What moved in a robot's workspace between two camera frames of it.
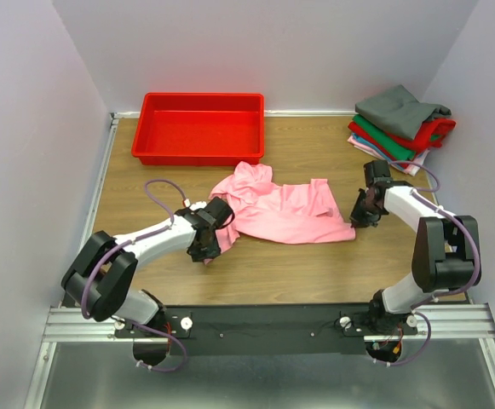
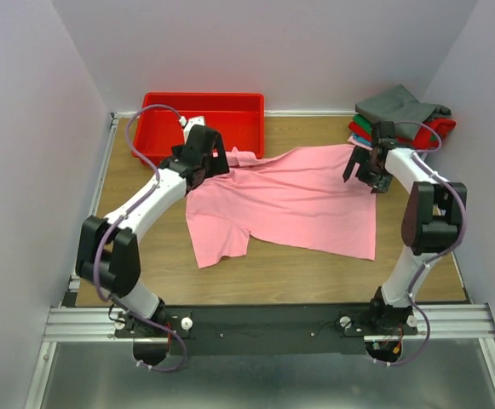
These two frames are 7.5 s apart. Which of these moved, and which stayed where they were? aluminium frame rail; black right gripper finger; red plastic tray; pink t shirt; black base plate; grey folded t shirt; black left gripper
Moved: pink t shirt; black right gripper finger; black left gripper
Stayed: red plastic tray; grey folded t shirt; black base plate; aluminium frame rail
